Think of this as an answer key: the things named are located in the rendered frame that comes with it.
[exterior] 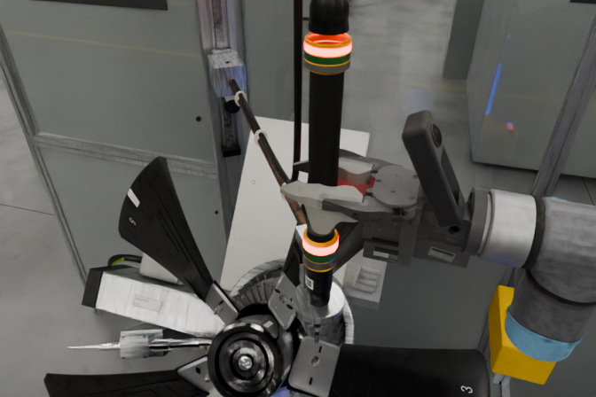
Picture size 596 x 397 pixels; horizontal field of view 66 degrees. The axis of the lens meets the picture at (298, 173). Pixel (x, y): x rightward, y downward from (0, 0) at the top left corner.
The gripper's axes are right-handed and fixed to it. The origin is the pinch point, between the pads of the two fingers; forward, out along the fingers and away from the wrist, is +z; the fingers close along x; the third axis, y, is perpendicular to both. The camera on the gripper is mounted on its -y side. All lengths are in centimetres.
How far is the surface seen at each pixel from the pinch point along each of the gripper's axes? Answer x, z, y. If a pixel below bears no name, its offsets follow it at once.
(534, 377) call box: 21, -42, 53
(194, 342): 2.5, 20.0, 42.9
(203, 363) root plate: -4.3, 14.0, 36.6
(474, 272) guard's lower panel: 70, -36, 76
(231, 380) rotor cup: -7.1, 7.7, 33.8
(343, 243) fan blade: 9.1, -4.4, 17.6
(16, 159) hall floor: 172, 271, 156
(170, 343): 2, 25, 44
